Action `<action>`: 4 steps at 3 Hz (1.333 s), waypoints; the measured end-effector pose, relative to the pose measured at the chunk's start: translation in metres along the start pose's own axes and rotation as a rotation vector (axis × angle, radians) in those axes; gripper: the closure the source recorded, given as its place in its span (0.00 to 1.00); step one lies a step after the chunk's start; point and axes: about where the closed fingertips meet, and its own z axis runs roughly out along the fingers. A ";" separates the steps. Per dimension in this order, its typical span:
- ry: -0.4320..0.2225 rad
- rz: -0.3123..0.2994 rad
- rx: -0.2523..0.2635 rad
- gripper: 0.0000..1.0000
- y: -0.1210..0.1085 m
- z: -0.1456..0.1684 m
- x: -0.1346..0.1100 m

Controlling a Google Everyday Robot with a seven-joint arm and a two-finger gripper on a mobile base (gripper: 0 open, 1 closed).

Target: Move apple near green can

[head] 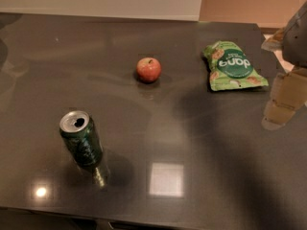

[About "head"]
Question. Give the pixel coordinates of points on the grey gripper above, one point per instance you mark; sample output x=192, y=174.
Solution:
x=296, y=38

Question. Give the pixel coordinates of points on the red apple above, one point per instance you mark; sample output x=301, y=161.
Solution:
x=148, y=69

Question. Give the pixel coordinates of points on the green soda can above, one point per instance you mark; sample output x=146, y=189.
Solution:
x=79, y=135

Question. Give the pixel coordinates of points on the green snack bag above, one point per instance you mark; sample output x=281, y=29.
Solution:
x=229, y=68

